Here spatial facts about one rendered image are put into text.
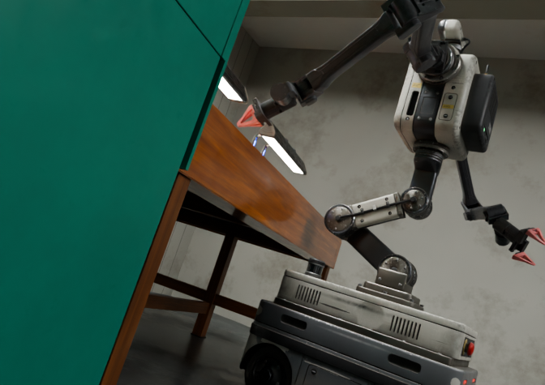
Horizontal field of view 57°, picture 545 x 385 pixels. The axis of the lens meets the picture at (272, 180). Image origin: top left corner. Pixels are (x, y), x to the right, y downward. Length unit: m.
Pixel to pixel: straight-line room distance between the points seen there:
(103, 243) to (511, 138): 3.52
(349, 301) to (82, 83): 1.26
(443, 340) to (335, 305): 0.37
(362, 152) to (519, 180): 1.21
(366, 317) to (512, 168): 2.47
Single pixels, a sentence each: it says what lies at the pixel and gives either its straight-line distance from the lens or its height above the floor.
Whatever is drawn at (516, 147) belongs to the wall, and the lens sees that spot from 4.09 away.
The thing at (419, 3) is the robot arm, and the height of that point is 1.25.
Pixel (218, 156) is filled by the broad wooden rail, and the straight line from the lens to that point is 1.28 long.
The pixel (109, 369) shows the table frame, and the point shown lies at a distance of 1.19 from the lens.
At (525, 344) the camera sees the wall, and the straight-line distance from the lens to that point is 3.80.
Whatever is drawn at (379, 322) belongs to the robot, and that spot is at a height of 0.39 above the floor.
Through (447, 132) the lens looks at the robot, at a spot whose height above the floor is 1.12.
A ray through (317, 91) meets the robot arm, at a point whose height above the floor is 1.01.
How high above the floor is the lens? 0.42
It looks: 11 degrees up
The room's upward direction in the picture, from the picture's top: 18 degrees clockwise
